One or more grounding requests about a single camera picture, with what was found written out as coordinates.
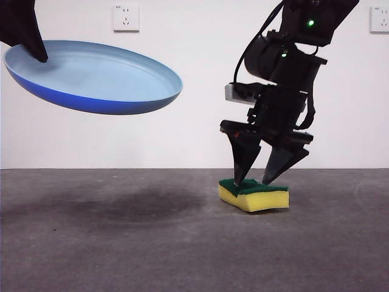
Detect yellow sponge with green pad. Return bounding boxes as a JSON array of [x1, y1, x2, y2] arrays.
[[218, 178, 289, 214]]

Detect blue round plate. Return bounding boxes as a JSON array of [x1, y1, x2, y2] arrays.
[[3, 40, 184, 116]]

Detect short black cable loop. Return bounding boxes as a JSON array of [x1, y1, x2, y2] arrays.
[[295, 90, 317, 129]]

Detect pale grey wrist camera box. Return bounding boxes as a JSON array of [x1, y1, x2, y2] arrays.
[[225, 82, 260, 102]]

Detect long black cable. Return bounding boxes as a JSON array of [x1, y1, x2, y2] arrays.
[[232, 0, 287, 86]]

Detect white wall socket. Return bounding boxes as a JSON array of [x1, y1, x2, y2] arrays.
[[370, 6, 389, 34], [112, 4, 140, 33]]

